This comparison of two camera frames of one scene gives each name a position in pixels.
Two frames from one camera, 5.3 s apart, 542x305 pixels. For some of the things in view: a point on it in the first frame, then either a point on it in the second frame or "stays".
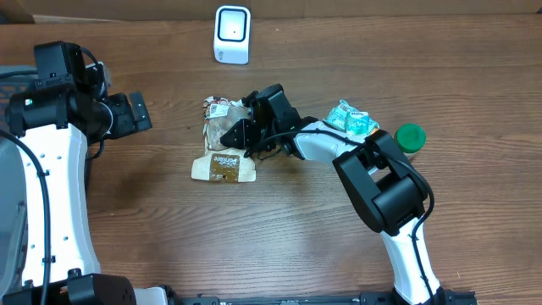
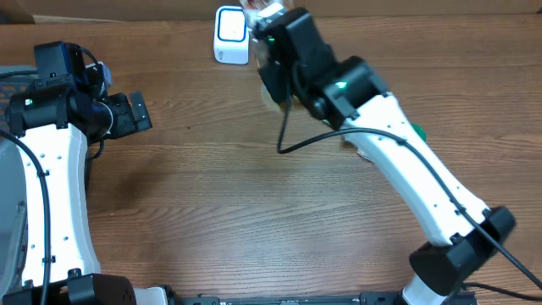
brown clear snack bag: x=221 y=163 → x=253 y=10
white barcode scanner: x=232 y=26 stays
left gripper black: x=128 y=122 stays
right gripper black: x=249 y=139 → x=275 y=87
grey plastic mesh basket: x=13 y=227 stays
